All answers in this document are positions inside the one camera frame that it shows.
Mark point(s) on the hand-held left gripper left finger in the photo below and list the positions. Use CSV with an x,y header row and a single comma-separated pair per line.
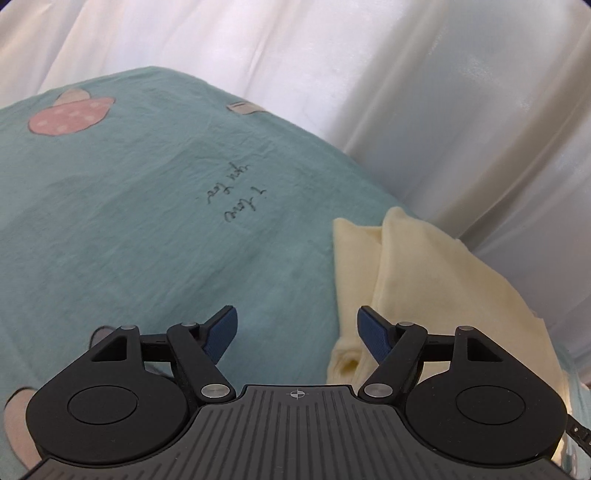
x,y
224,333

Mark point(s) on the white curtain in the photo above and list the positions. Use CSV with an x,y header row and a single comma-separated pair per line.
x,y
415,92

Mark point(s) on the cream knit sweater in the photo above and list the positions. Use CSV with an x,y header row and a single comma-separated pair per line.
x,y
438,277

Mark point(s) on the teal mushroom print bedsheet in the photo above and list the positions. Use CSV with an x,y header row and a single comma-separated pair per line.
x,y
115,207

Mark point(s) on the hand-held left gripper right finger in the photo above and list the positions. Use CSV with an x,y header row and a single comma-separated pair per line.
x,y
374,337

